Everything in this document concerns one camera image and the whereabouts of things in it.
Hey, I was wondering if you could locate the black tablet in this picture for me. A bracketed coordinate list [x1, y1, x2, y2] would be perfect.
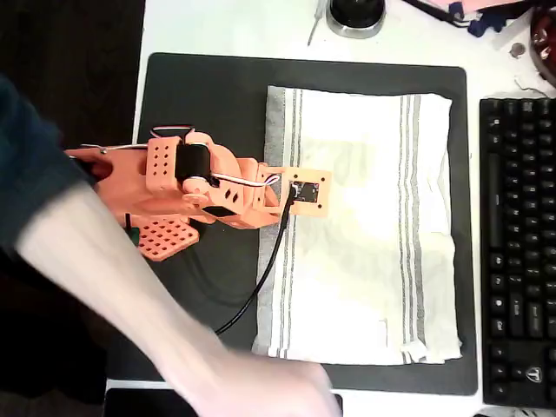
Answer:
[103, 388, 344, 417]

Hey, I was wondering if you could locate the orange gripper camera mount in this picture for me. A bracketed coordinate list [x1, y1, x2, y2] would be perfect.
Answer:
[277, 167, 334, 218]

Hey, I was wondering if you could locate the bare person forearm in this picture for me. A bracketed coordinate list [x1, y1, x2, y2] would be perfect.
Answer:
[15, 182, 244, 392]

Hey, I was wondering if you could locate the dark teal sleeve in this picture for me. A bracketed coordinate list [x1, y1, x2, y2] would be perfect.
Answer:
[0, 73, 95, 261]

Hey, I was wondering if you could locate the pink paper sheet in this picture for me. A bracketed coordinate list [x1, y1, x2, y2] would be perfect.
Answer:
[423, 0, 535, 12]

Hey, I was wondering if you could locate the black steel-rimmed round object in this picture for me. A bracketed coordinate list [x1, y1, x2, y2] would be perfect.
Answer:
[325, 0, 387, 39]

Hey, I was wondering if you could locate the orange perforated base plate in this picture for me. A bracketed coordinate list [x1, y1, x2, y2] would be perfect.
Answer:
[135, 216, 201, 262]

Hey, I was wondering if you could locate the blue plastic part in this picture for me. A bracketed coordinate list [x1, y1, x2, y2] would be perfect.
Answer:
[449, 2, 507, 38]

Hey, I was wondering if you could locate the person hand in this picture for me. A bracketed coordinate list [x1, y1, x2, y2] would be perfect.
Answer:
[186, 359, 344, 417]

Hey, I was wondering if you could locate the black camera cable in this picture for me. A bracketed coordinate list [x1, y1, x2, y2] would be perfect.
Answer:
[215, 189, 299, 335]

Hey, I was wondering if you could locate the black desk mat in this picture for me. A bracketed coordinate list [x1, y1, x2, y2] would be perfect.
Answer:
[105, 51, 479, 396]

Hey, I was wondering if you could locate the white striped towel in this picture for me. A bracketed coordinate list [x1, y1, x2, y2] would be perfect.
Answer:
[251, 84, 463, 366]

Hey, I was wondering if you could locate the white pen-like stick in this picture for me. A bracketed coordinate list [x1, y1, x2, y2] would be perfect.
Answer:
[307, 0, 327, 47]

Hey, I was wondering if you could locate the dark red bowl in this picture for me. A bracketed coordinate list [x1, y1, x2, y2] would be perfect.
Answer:
[528, 6, 556, 86]

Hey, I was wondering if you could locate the black computer keyboard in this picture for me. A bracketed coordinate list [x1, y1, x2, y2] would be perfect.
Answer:
[479, 97, 556, 409]

